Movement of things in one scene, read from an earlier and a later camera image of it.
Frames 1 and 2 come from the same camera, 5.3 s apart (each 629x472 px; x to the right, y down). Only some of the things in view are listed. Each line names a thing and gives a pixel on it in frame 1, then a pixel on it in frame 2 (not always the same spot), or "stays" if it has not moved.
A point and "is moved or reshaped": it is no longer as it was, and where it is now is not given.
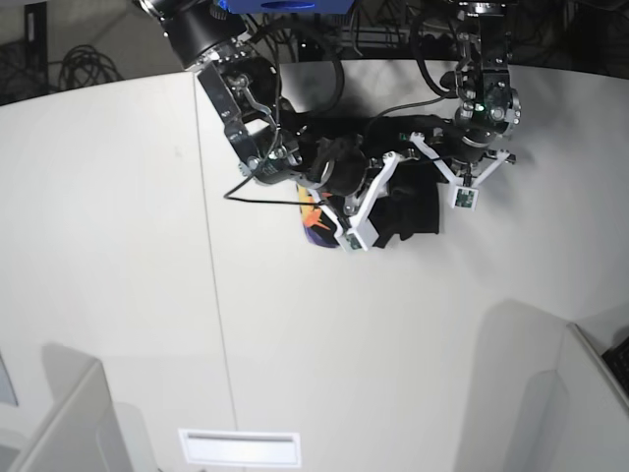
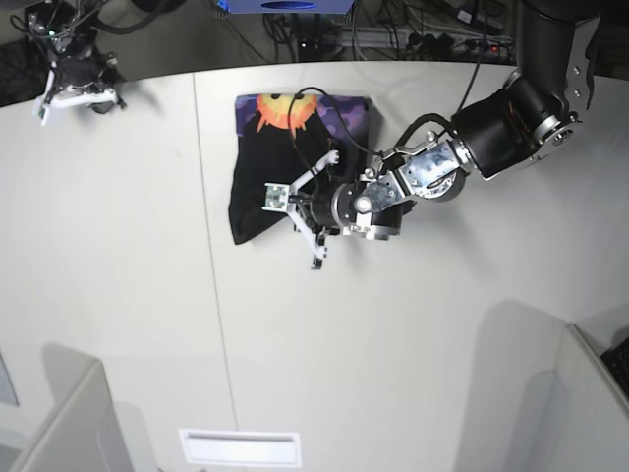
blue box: x=287 y=7 stays
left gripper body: x=340 y=167 to x=82 y=72
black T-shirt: x=407 y=206 is moved or reshaped
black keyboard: x=617 y=358 stays
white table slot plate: x=242 y=446 stays
